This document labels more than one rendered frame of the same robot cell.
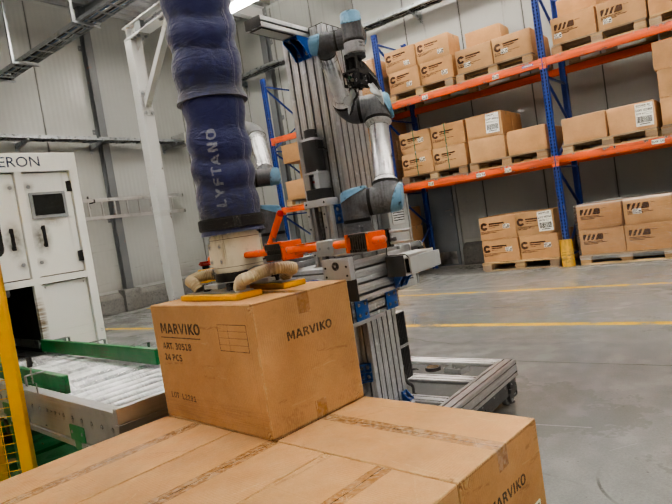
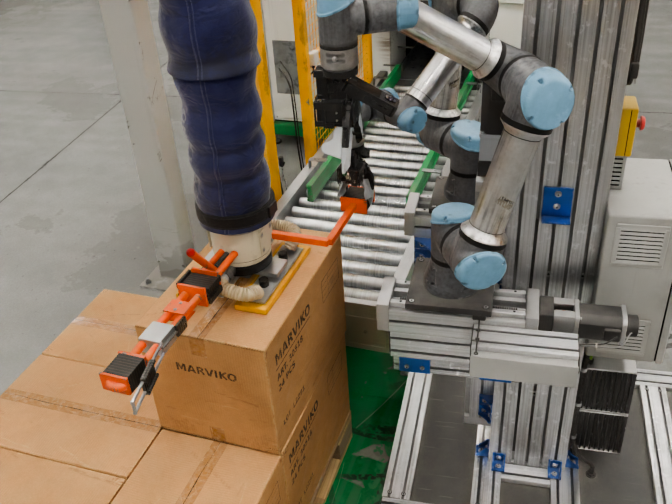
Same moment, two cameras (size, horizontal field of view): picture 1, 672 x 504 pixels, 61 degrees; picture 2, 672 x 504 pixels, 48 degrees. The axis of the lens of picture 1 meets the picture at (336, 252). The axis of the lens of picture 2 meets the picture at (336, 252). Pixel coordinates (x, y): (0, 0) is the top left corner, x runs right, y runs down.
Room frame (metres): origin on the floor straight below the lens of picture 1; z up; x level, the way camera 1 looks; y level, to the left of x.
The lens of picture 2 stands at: (1.48, -1.50, 2.23)
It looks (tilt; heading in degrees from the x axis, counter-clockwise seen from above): 33 degrees down; 67
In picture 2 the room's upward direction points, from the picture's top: 4 degrees counter-clockwise
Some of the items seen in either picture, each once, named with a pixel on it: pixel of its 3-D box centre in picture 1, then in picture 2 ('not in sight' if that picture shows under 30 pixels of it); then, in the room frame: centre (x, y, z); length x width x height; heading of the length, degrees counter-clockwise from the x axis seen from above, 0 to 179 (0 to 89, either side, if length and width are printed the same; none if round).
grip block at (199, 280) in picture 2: (283, 250); (199, 286); (1.77, 0.16, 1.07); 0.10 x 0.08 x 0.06; 135
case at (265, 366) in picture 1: (253, 349); (252, 327); (1.94, 0.33, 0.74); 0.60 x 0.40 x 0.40; 45
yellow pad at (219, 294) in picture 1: (219, 290); not in sight; (1.88, 0.41, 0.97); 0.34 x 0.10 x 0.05; 45
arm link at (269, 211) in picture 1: (269, 218); (468, 145); (2.69, 0.29, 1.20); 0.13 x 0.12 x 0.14; 100
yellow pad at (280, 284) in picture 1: (263, 280); (274, 272); (2.01, 0.27, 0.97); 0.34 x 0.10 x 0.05; 45
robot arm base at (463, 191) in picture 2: (274, 242); (468, 179); (2.69, 0.28, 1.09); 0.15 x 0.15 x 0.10
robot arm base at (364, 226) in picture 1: (358, 230); (452, 267); (2.39, -0.11, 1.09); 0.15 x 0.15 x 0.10
